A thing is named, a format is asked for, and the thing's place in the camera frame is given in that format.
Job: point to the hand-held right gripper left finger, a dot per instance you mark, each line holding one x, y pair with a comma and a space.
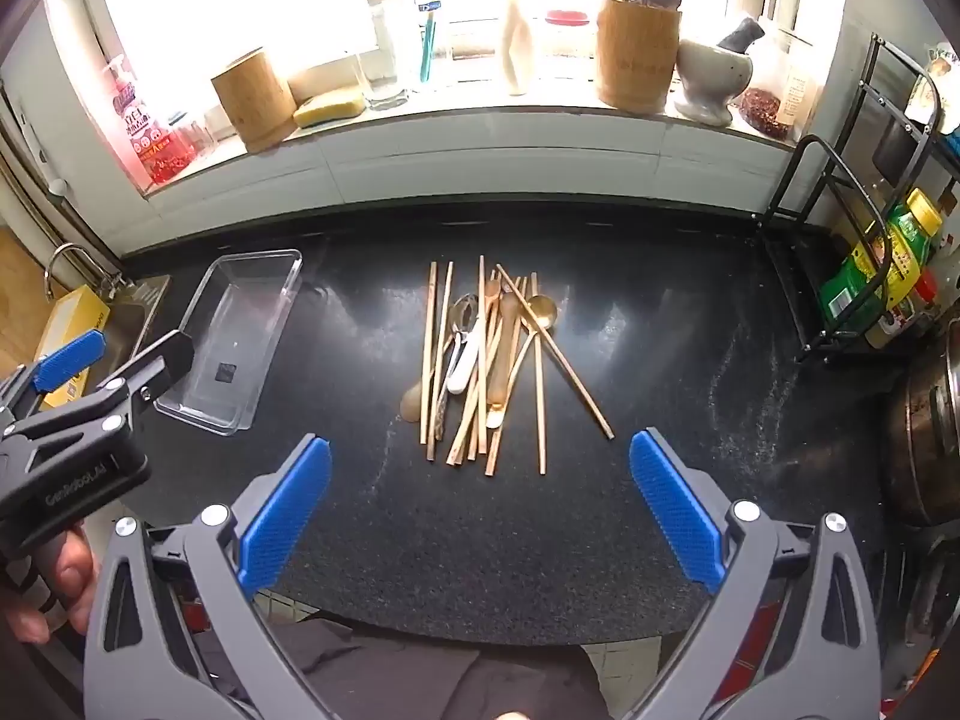
285, 510

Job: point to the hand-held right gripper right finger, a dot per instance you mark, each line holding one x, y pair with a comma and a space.
675, 517

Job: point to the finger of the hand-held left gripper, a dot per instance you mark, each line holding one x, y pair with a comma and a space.
71, 356
161, 364

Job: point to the clear plastic container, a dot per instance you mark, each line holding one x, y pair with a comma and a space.
225, 330

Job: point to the small wooden spoon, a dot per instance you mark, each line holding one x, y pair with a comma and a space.
411, 399

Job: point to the pile of wooden chopsticks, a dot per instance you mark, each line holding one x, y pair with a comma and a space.
427, 345

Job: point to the long light wooden spoon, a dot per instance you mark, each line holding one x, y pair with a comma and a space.
504, 345

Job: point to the gold metal spoon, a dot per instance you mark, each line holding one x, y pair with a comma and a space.
541, 313

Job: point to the person's left hand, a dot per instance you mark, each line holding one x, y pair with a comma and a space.
75, 577

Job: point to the yellow box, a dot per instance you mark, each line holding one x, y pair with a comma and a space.
71, 315

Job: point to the steel sink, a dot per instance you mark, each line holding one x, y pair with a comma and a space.
135, 315

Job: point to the metal faucet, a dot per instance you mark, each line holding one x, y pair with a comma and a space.
71, 249

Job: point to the pink soap bottle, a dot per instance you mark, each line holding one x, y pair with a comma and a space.
142, 135

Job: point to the small glass jar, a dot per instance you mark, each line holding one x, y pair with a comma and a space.
191, 135

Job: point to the metal cooking pot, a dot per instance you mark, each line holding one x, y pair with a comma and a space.
930, 427

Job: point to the bamboo cup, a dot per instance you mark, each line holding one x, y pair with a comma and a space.
255, 105

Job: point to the green labelled bottle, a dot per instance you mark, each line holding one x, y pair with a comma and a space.
847, 292

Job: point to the yellow sponge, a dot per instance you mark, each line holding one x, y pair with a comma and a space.
326, 111

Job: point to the clear drinking glass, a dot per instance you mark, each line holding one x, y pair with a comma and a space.
382, 86

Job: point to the yellow capped bottle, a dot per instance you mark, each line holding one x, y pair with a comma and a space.
911, 240

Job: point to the black metal rack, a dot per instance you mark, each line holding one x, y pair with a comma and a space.
814, 157

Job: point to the bag of dried chili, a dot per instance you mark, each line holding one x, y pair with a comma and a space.
761, 105

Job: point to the grey stone mortar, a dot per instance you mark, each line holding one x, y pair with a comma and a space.
705, 82

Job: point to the bamboo utensil holder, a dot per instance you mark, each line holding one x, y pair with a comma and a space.
637, 52

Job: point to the white bottle blue cap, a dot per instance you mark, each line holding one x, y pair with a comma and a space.
516, 45

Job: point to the dark stone pestle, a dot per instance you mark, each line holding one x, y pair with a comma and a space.
742, 34

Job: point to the red lidded container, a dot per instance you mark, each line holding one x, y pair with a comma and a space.
568, 17

